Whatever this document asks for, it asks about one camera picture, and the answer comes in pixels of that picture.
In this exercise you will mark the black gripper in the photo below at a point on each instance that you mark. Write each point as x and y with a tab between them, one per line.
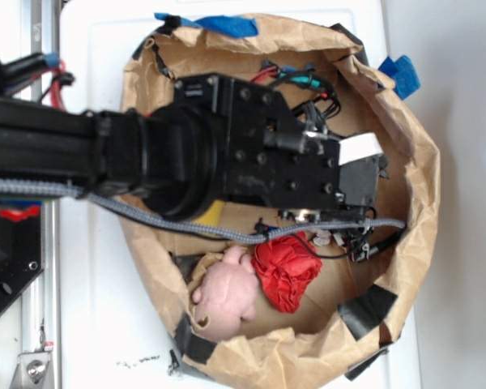
272	156

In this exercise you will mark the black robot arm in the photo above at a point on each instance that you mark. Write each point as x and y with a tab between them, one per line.
81	154

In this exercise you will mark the crumpled red paper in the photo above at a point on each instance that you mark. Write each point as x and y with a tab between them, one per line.
286	266

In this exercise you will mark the yellow sponge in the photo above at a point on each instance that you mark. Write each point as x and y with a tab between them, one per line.
212	215

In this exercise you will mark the pink plush toy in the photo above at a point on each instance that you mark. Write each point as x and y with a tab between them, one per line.
227	296

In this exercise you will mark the black mounting plate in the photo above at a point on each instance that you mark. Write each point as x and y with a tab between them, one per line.
20	252

